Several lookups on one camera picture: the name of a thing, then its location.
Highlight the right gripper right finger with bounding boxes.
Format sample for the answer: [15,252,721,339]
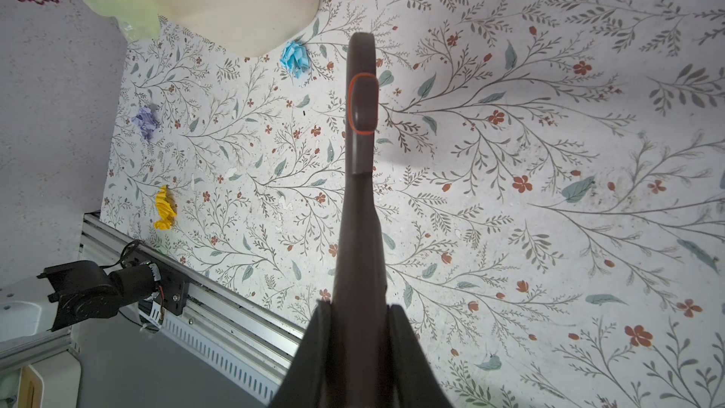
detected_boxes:
[388,305,452,408]

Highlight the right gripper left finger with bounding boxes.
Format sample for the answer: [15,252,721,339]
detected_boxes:
[268,301,332,408]

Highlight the light blue paper scrap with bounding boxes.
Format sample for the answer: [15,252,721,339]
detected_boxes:
[281,41,311,79]

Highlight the white box device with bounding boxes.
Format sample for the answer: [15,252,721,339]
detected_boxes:
[17,351,82,408]

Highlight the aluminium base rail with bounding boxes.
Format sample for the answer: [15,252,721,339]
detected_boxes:
[78,212,304,406]

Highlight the yellow paper scrap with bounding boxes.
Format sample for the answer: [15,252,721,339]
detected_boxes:
[154,185,177,230]

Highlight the purple paper scrap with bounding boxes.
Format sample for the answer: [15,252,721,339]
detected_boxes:
[131,106,160,142]

